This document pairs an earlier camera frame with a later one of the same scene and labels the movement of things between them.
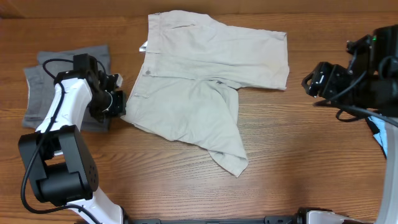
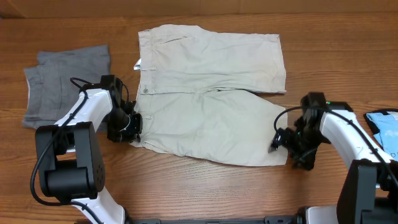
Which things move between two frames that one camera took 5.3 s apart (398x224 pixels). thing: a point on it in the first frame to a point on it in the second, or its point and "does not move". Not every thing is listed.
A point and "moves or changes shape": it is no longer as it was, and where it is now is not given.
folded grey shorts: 41,82 does not move
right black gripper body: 329,83 to 303,145
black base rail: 267,219 does not move
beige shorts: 186,86 moves or changes shape
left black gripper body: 107,104 to 122,126
